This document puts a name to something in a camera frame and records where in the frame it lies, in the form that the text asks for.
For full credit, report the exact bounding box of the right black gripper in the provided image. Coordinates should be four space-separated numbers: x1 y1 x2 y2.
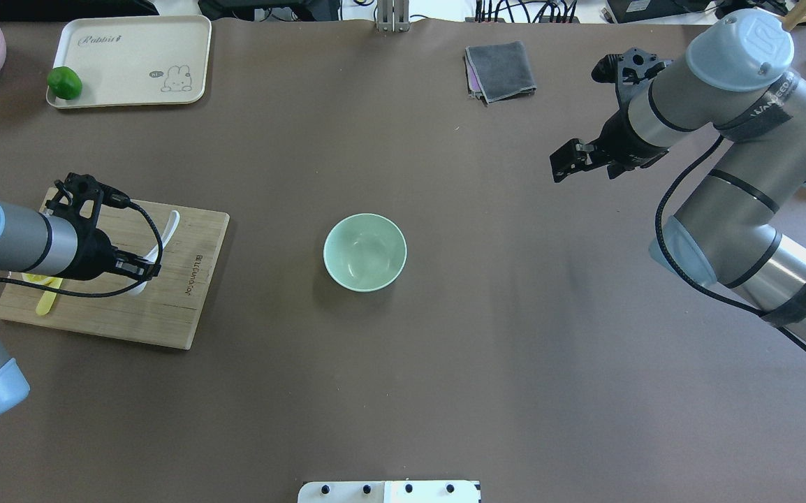
550 112 669 184

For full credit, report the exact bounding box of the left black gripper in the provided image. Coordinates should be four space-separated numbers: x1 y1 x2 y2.
71 228 161 282

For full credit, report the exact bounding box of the white plastic spoon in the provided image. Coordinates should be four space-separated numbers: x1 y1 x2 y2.
126 210 181 296

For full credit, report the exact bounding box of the light green bowl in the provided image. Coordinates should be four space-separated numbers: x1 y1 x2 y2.
322 213 407 293

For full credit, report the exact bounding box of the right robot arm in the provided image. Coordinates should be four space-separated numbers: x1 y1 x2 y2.
550 9 806 353

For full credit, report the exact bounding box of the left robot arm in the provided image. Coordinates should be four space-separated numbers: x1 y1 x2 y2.
0 174 163 415

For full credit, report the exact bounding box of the wooden cutting board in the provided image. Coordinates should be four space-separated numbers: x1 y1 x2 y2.
0 201 230 349

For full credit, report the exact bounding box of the yellow plastic knife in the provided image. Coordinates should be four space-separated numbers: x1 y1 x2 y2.
21 272 63 317

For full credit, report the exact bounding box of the grey folded cloth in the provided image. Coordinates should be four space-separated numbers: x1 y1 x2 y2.
464 41 537 104

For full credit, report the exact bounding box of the green lime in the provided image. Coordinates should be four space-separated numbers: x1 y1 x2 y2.
47 66 83 100

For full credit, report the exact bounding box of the cream rabbit tray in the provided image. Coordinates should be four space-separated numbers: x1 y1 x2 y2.
46 14 212 109

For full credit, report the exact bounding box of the wooden mug tree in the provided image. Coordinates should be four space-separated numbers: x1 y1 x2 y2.
780 1 806 32

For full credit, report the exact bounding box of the aluminium frame post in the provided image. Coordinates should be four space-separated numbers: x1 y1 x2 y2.
375 0 411 33

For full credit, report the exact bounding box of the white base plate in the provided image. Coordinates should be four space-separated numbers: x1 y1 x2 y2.
297 479 482 502

